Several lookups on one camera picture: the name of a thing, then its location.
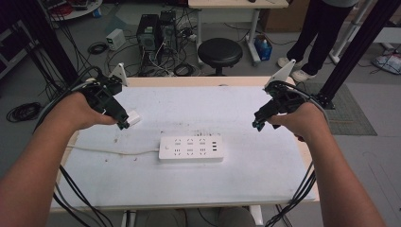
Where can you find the white metal frame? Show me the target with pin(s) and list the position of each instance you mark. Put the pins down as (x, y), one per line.
(353, 28)

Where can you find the white charger plug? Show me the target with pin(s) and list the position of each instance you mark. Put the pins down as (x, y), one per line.
(134, 117)

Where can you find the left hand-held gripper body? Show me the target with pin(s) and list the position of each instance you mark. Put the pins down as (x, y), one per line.
(102, 97)

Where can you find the white-legged wooden desk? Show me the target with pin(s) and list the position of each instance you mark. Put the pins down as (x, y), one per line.
(236, 3)

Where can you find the grey floor mat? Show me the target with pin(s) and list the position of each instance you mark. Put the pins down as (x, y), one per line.
(350, 116)

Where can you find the white power supply box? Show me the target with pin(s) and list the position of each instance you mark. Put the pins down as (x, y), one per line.
(115, 39)

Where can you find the white plastic bag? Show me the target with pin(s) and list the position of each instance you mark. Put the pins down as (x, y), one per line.
(387, 63)

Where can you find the black computer tower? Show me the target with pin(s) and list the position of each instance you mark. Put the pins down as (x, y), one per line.
(168, 31)
(147, 38)

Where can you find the round white table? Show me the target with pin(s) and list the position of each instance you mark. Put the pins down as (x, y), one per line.
(78, 11)

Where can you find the white power strip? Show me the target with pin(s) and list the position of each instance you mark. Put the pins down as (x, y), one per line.
(191, 148)

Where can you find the blue box with bottle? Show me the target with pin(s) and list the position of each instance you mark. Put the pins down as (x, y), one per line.
(263, 48)

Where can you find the brown cardboard box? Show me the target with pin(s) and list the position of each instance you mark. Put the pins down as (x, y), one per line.
(283, 15)

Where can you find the person's right hand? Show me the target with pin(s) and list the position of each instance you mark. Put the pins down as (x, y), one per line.
(302, 121)

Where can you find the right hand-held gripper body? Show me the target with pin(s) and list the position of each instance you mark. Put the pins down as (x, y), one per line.
(285, 97)

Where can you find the person's left hand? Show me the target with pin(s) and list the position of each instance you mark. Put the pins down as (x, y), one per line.
(74, 112)

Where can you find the white table mat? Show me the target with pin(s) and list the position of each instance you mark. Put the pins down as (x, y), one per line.
(189, 183)

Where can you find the black aluminium frame post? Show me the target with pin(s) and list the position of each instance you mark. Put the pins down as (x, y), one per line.
(47, 38)
(356, 50)

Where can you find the black round stool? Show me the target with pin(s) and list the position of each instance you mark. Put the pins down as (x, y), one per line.
(220, 53)

